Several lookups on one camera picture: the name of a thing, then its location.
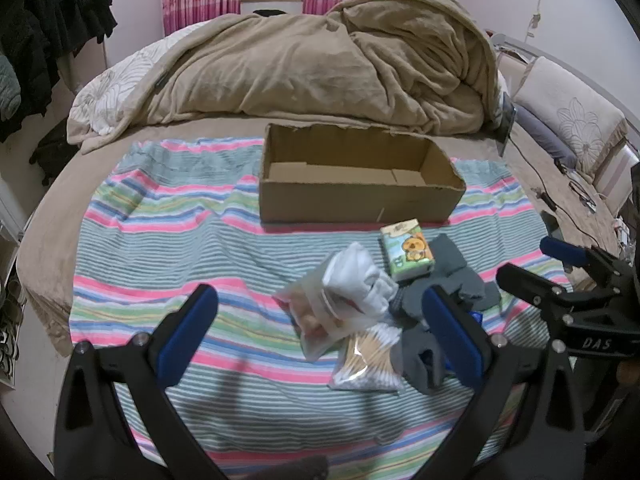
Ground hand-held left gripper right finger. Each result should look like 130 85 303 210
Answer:
421 285 586 480

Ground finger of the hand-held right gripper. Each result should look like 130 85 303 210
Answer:
540 236 626 281
496 262 640 361

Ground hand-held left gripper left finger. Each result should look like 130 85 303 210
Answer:
54 283 226 480

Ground grey sock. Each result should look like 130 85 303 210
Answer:
395 233 501 320
391 326 452 396

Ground cotton swab pack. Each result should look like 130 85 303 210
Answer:
328 323 407 394

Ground green cartoon tissue pack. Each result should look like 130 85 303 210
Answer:
379 218 434 282

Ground white plastic bag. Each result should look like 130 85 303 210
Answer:
321 242 399 320

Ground clear plastic packet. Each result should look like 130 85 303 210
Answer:
272 280 361 362

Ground brown cardboard box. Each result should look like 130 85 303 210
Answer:
258 123 467 224

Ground person's right forearm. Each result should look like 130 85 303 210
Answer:
582 357 640 442

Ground striped colourful blanket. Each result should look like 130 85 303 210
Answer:
70 138 573 480

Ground white bed headboard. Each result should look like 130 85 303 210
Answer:
492 32 640 221

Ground grey pillow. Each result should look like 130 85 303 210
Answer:
515 105 579 169

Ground beige floral pillow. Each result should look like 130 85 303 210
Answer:
515 56 629 182

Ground black tablet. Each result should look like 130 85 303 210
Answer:
497 91 517 157

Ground bed with beige sheet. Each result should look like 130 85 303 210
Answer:
15 110 623 361

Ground black white patterned cloth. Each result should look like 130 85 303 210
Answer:
0 220 27 392

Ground dark bag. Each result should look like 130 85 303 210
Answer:
29 122 81 187

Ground white floral quilt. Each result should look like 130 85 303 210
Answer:
67 22 201 137

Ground beige fleece blanket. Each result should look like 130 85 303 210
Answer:
80 0 501 156

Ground dark hanging clothes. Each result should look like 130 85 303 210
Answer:
0 0 118 142

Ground black cable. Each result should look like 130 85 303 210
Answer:
509 132 617 261

